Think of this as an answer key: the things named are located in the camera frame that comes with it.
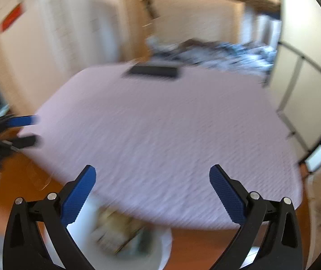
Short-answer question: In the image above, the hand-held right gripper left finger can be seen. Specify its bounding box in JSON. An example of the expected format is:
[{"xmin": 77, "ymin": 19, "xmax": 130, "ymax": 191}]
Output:
[{"xmin": 3, "ymin": 164, "xmax": 97, "ymax": 270}]

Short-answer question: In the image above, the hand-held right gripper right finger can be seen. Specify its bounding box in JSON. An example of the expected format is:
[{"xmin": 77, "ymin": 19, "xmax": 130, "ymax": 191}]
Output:
[{"xmin": 209, "ymin": 164, "xmax": 303, "ymax": 270}]

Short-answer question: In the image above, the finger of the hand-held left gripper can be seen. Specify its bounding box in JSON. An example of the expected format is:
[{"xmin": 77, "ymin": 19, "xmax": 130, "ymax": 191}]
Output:
[
  {"xmin": 6, "ymin": 114, "xmax": 41, "ymax": 128},
  {"xmin": 11, "ymin": 135, "xmax": 39, "ymax": 150}
]

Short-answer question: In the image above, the yellow paper bag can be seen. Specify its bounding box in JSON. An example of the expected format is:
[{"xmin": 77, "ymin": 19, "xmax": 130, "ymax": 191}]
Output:
[{"xmin": 96, "ymin": 207, "xmax": 150, "ymax": 248}]

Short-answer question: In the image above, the white waste bin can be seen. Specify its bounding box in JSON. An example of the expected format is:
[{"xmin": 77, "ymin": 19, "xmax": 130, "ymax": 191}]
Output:
[{"xmin": 65, "ymin": 193, "xmax": 174, "ymax": 270}]

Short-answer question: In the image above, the lilac quilted blanket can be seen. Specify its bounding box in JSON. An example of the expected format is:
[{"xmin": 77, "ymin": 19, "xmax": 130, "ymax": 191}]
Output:
[{"xmin": 17, "ymin": 62, "xmax": 304, "ymax": 231}]

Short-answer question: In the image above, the white wardrobe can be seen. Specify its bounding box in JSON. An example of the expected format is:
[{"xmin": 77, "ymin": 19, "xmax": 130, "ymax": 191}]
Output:
[{"xmin": 37, "ymin": 0, "xmax": 122, "ymax": 77}]

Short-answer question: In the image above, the black smartphone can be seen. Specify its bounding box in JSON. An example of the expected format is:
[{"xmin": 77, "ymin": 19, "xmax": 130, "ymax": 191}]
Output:
[{"xmin": 126, "ymin": 65, "xmax": 179, "ymax": 80}]

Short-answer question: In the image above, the blue-grey duvet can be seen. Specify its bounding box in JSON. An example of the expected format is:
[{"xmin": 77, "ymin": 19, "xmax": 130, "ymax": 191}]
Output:
[{"xmin": 146, "ymin": 38, "xmax": 278, "ymax": 77}]

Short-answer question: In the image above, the black framed room divider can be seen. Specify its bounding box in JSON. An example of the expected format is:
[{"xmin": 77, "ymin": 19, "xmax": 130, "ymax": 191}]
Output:
[{"xmin": 262, "ymin": 0, "xmax": 321, "ymax": 173}]

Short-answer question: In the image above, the wall poster with red label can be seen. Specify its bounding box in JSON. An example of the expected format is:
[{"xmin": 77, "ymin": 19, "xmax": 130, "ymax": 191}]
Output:
[{"xmin": 0, "ymin": 0, "xmax": 27, "ymax": 33}]

